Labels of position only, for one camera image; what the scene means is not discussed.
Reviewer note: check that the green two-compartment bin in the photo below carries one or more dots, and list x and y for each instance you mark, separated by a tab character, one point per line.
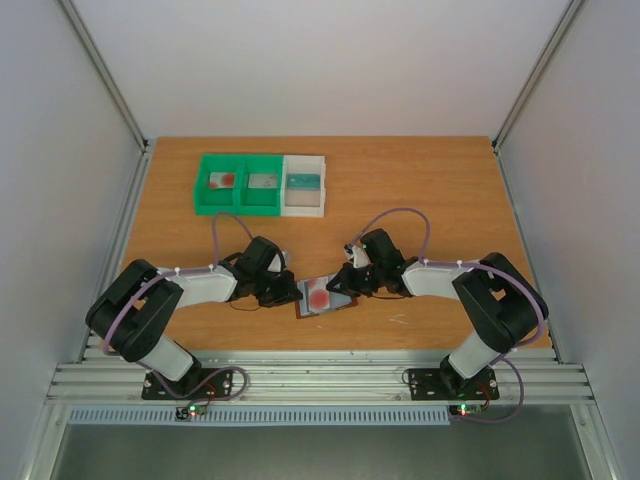
240	200

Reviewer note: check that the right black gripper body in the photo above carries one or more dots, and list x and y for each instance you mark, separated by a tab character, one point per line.
356	280

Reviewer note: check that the green circuit board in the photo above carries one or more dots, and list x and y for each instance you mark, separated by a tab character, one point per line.
466	410
190	411

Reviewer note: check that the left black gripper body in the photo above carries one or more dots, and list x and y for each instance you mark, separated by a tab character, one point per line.
270	292

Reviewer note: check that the grey slotted cable duct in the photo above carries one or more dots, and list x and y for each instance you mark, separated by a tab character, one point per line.
260	416

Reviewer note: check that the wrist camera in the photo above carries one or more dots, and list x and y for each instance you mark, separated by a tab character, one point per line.
279	262
356	256

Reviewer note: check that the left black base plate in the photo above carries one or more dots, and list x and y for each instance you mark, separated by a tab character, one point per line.
203	384

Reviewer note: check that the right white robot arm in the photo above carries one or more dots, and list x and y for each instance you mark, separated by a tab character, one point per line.
505	311

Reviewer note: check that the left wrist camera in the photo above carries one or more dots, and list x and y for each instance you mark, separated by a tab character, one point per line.
279	262

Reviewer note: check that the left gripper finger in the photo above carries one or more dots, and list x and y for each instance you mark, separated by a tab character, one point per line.
286	299
293	290

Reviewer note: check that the teal card in bin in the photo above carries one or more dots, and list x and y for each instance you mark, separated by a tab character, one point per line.
303	181

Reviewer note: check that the left green circuit board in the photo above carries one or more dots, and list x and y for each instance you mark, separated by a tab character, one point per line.
190	411

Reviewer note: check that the white translucent bin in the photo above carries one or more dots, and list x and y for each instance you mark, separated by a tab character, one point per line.
303	191

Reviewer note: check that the aluminium rail frame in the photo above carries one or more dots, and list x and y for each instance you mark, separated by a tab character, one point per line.
325	377

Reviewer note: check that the right green circuit board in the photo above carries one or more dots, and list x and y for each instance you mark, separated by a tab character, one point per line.
466	410

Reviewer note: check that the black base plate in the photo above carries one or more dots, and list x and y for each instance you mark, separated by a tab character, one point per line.
203	384
430	384

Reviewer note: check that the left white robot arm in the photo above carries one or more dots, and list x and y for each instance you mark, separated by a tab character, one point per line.
132	314

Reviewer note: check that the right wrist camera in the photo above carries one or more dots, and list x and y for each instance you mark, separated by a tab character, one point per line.
356	256

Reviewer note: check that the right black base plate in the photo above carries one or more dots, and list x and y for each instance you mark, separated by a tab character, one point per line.
430	384

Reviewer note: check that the brown leather card holder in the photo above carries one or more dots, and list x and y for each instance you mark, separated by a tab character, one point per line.
338	302

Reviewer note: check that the red dotted card in bin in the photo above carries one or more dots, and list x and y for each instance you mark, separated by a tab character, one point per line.
221	180

